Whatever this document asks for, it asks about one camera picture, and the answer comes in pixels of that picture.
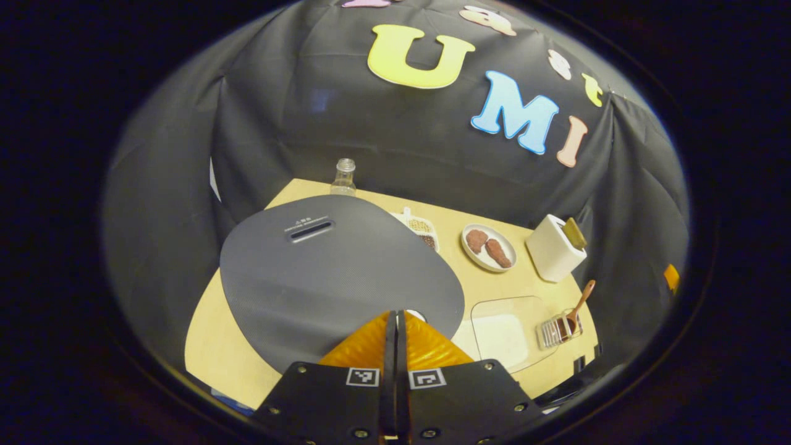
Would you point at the dark grey rice cooker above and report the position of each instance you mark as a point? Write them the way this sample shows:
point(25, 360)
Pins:
point(321, 278)

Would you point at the round white plate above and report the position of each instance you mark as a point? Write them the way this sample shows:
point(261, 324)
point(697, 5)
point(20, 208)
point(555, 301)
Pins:
point(494, 228)

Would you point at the white divided bean dish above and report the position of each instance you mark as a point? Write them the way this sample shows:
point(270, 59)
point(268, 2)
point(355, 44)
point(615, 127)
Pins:
point(423, 228)

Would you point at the white ceramic holder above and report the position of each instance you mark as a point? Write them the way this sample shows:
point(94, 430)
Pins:
point(550, 253)

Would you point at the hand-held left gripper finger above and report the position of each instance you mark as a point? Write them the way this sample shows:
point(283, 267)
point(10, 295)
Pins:
point(390, 371)
point(401, 371)

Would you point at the dark wooden spoon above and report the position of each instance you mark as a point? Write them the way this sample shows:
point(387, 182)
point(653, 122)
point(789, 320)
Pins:
point(581, 303)

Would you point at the small glass bottle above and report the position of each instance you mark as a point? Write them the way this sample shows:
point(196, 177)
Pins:
point(343, 179)

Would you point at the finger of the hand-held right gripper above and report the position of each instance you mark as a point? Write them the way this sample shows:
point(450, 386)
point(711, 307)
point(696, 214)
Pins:
point(672, 277)

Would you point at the brown meat piece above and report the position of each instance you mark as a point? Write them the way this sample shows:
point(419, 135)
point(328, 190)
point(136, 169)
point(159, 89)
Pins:
point(499, 253)
point(476, 241)

